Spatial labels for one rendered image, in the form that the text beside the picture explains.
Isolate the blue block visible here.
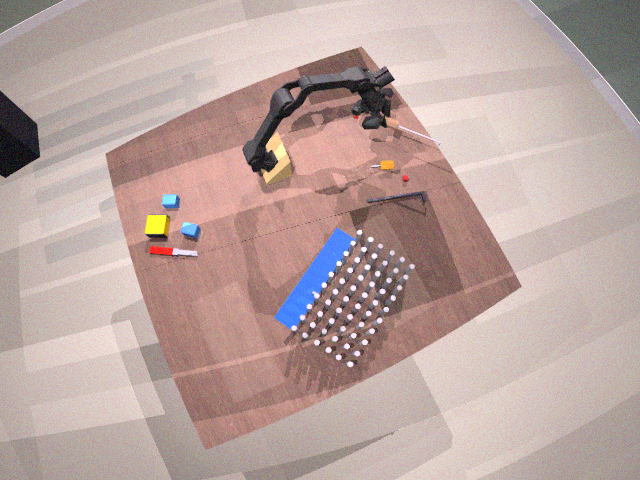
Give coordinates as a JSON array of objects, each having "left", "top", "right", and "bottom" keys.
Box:
[
  {"left": 180, "top": 222, "right": 200, "bottom": 238},
  {"left": 162, "top": 194, "right": 180, "bottom": 208}
]

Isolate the red and white bar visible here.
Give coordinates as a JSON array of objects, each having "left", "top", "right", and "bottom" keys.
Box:
[{"left": 149, "top": 246, "right": 199, "bottom": 256}]

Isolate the blue flat strip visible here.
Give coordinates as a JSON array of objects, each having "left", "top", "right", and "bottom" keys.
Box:
[{"left": 274, "top": 228, "right": 355, "bottom": 330}]

